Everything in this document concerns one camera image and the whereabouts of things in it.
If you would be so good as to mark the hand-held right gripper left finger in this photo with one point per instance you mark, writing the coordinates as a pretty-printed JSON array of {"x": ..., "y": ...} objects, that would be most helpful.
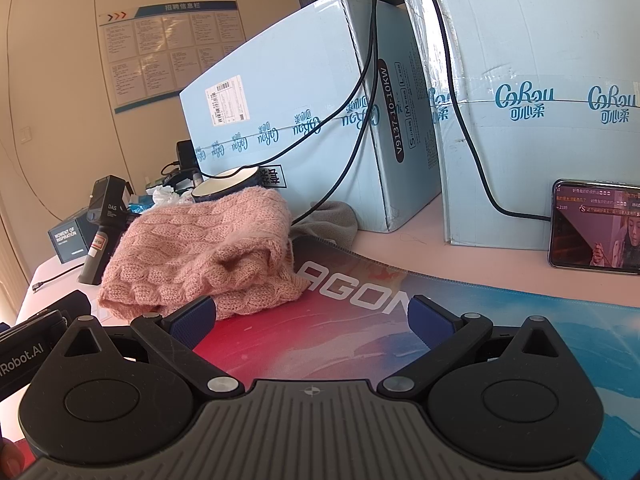
[{"x": 192, "y": 317}]

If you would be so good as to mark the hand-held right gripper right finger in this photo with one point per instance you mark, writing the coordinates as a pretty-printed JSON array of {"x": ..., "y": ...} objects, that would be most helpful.
[{"x": 430, "y": 317}]

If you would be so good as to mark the pink knitted sweater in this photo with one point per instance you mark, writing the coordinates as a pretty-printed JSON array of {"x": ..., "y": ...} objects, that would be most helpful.
[{"x": 200, "y": 250}]

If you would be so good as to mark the person's left hand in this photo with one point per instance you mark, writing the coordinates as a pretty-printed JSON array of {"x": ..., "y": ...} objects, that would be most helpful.
[{"x": 11, "y": 457}]

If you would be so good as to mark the printed red blue desk mat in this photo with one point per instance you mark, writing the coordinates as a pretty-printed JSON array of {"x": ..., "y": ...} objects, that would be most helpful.
[{"x": 500, "y": 320}]

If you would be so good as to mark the small dark box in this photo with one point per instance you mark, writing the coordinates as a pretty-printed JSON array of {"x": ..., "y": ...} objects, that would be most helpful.
[{"x": 70, "y": 240}]

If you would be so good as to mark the black handheld device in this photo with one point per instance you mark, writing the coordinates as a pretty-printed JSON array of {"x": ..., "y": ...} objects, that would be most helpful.
[{"x": 102, "y": 240}]

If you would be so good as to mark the white plastic wrapper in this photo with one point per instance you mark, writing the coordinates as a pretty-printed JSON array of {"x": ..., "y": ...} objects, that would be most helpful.
[{"x": 167, "y": 196}]

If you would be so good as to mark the dark blue ceramic bowl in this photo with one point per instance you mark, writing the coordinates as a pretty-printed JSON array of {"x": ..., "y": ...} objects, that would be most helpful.
[{"x": 225, "y": 185}]

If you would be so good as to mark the grey cloth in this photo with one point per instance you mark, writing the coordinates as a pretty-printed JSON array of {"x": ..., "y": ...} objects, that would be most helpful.
[{"x": 330, "y": 222}]

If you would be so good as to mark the black charger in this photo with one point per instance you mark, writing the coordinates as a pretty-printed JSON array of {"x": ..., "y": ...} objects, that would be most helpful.
[{"x": 187, "y": 155}]

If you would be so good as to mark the light blue cardboard box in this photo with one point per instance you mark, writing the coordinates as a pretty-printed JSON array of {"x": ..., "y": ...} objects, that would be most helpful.
[{"x": 525, "y": 160}]

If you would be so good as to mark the black smartphone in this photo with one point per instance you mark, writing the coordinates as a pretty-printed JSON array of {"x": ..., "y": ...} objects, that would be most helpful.
[{"x": 595, "y": 230}]

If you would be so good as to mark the notice board poster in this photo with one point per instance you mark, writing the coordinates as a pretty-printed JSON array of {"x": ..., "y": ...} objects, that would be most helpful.
[{"x": 170, "y": 50}]

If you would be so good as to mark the light blue box with label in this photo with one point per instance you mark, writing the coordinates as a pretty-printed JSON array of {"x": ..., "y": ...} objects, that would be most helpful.
[{"x": 300, "y": 70}]

